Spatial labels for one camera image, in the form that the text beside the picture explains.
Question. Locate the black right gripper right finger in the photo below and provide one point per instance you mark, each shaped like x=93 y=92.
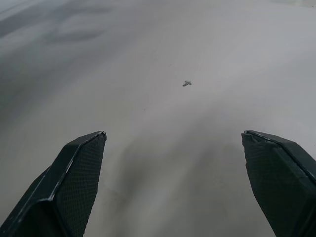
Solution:
x=281 y=182

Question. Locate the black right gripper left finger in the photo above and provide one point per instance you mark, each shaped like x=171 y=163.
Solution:
x=64 y=187

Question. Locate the small grey debris scrap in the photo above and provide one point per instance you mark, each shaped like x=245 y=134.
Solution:
x=187 y=83

